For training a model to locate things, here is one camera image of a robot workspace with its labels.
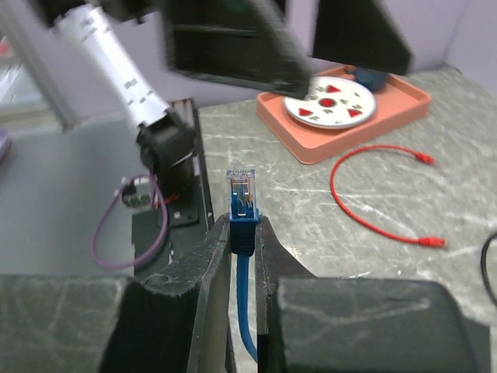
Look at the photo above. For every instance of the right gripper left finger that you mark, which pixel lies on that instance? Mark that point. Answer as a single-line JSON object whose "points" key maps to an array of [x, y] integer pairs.
{"points": [[176, 320]]}

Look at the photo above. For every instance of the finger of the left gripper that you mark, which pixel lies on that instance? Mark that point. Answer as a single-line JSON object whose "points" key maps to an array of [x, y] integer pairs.
{"points": [[360, 33], [239, 43]]}

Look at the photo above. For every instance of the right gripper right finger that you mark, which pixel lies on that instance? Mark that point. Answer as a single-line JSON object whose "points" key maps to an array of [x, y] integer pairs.
{"points": [[307, 323]]}

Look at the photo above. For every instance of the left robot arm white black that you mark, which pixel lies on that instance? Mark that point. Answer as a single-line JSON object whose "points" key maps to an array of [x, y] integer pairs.
{"points": [[86, 25]]}

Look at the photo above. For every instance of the dark blue mug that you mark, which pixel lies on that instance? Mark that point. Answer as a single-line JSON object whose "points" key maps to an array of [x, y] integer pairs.
{"points": [[372, 80]]}

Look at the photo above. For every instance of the white plate watermelon pattern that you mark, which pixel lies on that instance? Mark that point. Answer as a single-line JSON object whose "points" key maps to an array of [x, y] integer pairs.
{"points": [[333, 103]]}

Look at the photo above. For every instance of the pink plastic tray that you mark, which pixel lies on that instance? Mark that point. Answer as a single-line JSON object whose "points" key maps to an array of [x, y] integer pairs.
{"points": [[398, 103]]}

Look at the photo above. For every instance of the aluminium frame rail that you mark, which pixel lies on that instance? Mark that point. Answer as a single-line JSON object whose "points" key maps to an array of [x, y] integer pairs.
{"points": [[25, 49]]}

